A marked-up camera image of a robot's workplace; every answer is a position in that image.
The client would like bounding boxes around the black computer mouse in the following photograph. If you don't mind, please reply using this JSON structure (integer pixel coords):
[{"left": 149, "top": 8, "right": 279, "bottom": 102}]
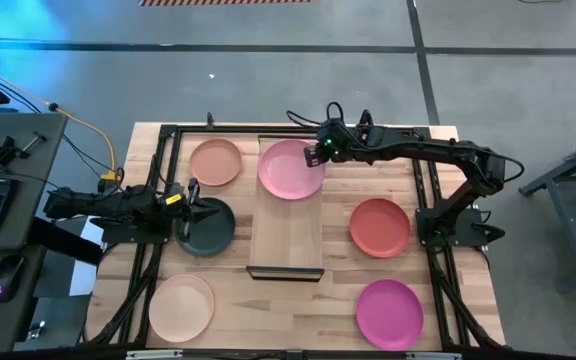
[{"left": 0, "top": 253, "right": 28, "bottom": 304}]

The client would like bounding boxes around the wooden shelf with black frame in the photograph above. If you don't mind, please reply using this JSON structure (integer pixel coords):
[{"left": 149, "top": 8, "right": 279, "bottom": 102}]
[{"left": 245, "top": 133, "right": 326, "bottom": 283}]

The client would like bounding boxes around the dark green plate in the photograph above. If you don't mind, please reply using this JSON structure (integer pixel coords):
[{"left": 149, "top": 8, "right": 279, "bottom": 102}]
[{"left": 174, "top": 196, "right": 237, "bottom": 258}]

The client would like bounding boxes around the beige plate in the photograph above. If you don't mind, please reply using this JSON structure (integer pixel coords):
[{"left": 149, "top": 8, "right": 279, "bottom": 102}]
[{"left": 148, "top": 273, "right": 215, "bottom": 344}]

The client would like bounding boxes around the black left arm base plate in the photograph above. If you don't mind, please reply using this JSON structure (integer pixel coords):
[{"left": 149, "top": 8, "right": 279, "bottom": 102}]
[{"left": 89, "top": 214, "right": 172, "bottom": 245}]

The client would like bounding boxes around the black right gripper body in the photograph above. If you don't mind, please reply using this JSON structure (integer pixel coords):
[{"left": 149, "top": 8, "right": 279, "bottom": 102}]
[{"left": 315, "top": 117, "right": 357, "bottom": 165}]

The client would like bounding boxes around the yellow cable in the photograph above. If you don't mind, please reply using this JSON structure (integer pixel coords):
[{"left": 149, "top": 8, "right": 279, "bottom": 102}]
[{"left": 0, "top": 58, "right": 120, "bottom": 182}]

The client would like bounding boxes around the black clamp tool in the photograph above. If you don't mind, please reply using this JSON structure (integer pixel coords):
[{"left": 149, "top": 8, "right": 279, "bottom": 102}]
[{"left": 0, "top": 130, "right": 48, "bottom": 170}]

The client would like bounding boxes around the light pink plate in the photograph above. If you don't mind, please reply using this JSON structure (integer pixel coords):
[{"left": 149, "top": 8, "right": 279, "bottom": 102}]
[{"left": 257, "top": 138, "right": 327, "bottom": 201}]

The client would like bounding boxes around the dark grey metal cart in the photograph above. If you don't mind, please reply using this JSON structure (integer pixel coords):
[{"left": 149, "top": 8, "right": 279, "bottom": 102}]
[{"left": 517, "top": 130, "right": 576, "bottom": 291}]

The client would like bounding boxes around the grey desk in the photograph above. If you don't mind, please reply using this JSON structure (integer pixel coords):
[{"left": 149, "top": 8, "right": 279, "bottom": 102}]
[{"left": 0, "top": 112, "right": 69, "bottom": 354}]

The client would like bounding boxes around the peach plate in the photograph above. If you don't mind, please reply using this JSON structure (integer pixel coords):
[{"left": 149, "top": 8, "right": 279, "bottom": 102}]
[{"left": 189, "top": 138, "right": 243, "bottom": 188}]

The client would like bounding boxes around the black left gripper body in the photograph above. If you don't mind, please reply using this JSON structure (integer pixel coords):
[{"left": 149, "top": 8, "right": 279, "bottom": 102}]
[{"left": 160, "top": 183, "right": 195, "bottom": 221}]

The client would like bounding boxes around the white paper sheet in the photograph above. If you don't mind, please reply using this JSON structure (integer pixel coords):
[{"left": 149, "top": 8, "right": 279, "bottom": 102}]
[{"left": 69, "top": 218, "right": 105, "bottom": 297}]

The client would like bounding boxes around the black aluminium table frame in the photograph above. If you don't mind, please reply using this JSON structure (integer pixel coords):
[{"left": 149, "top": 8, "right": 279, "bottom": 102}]
[{"left": 85, "top": 122, "right": 507, "bottom": 351}]

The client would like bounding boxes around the small metal clip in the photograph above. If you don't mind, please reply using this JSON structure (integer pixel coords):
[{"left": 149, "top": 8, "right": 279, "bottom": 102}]
[{"left": 26, "top": 319, "right": 47, "bottom": 342}]

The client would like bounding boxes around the silver metal bracket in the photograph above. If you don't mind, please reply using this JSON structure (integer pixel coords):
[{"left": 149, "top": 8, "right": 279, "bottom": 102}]
[
  {"left": 405, "top": 351, "right": 463, "bottom": 360},
  {"left": 125, "top": 349, "right": 184, "bottom": 360}
]

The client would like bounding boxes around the black diagonal bar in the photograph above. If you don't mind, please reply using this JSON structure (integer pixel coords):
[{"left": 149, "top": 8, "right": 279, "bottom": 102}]
[{"left": 27, "top": 215, "right": 105, "bottom": 266}]

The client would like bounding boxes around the magenta plate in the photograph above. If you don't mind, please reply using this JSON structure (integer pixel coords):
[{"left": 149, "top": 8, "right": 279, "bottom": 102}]
[{"left": 355, "top": 278, "right": 425, "bottom": 352}]

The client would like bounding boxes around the red-orange plate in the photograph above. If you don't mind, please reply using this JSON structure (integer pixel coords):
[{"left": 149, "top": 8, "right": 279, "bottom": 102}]
[{"left": 348, "top": 197, "right": 412, "bottom": 259}]

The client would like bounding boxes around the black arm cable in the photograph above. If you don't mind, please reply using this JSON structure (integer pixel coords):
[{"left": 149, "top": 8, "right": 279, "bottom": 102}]
[{"left": 285, "top": 101, "right": 345, "bottom": 129}]

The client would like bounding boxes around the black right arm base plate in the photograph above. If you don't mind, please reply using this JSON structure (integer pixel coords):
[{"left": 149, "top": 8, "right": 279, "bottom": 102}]
[{"left": 415, "top": 207, "right": 490, "bottom": 247}]

